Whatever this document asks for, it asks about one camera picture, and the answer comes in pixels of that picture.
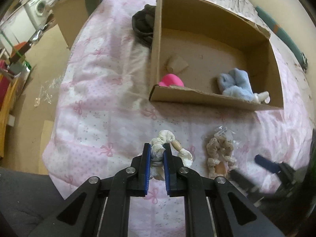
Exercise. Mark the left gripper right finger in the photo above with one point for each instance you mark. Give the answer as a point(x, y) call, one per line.
point(171, 165)

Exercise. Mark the large cardboard box on floor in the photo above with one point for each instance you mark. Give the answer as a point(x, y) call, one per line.
point(70, 16)

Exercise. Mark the pink floral bed quilt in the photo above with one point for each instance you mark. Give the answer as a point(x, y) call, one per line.
point(104, 117)

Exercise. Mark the brown cardboard tag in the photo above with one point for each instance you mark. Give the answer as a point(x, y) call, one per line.
point(220, 170)

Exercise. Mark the white fluffy sock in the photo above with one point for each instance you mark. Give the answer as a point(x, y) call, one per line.
point(262, 98)

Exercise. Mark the light blue fluffy sock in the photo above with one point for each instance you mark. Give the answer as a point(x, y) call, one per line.
point(235, 84)

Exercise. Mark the teal pillow with orange stripe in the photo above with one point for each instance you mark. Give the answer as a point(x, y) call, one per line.
point(280, 32)

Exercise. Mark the brown cardboard box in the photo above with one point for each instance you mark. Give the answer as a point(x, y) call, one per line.
point(212, 40)

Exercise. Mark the grey striped cloth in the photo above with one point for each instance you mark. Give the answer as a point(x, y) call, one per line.
point(143, 24)

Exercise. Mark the small brown cardboard piece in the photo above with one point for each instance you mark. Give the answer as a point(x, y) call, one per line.
point(176, 64)

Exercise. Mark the cream white scrunchie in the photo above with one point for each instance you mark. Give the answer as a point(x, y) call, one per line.
point(157, 152)

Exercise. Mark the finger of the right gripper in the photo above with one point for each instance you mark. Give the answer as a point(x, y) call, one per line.
point(283, 171)
point(243, 182)

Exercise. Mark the beige dotted scrunchie in bag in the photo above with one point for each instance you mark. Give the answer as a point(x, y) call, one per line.
point(221, 147)

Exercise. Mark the pink round soft object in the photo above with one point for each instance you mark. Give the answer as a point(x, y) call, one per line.
point(171, 80)

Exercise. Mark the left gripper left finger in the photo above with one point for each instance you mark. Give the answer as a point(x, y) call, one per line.
point(140, 181)

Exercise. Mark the white washing machine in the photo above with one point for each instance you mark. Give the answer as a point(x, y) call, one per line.
point(37, 12)

